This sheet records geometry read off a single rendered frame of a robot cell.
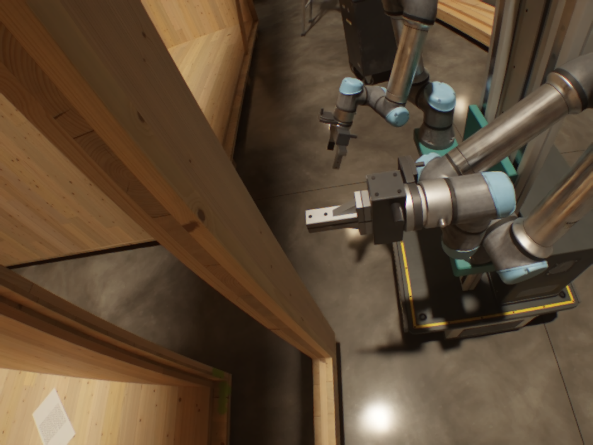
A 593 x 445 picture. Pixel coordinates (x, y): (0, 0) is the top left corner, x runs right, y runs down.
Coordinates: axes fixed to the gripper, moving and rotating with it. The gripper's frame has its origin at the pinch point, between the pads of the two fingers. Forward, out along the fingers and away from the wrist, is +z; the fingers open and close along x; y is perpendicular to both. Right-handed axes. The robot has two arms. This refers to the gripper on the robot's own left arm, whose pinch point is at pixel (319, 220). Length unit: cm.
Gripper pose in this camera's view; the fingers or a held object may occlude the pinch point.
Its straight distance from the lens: 49.6
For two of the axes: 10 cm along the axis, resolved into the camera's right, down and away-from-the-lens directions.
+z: -9.7, 1.4, 1.9
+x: 2.4, 5.4, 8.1
